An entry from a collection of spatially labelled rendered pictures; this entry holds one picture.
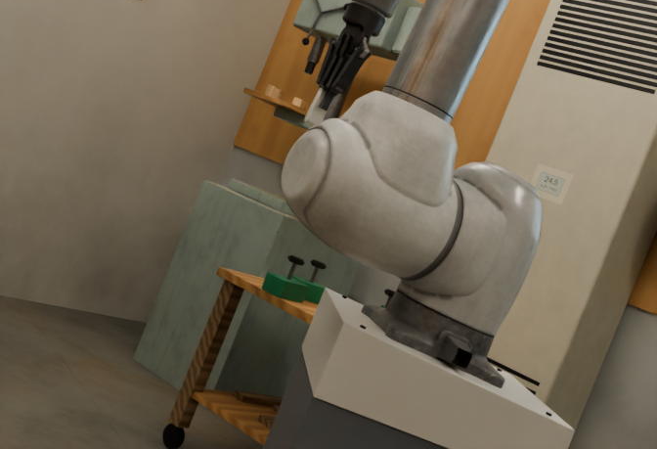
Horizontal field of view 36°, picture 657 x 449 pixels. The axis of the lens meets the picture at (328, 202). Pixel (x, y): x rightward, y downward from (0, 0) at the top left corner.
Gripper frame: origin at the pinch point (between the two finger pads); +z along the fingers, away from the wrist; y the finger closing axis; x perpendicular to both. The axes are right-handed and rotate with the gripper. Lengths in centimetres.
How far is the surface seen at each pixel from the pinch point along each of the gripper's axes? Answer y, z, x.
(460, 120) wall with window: 143, -25, -133
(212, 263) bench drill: 151, 60, -71
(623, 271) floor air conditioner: 56, -1, -151
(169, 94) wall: 230, 16, -59
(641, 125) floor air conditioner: 58, -42, -132
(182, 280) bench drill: 161, 72, -69
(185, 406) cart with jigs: 78, 88, -47
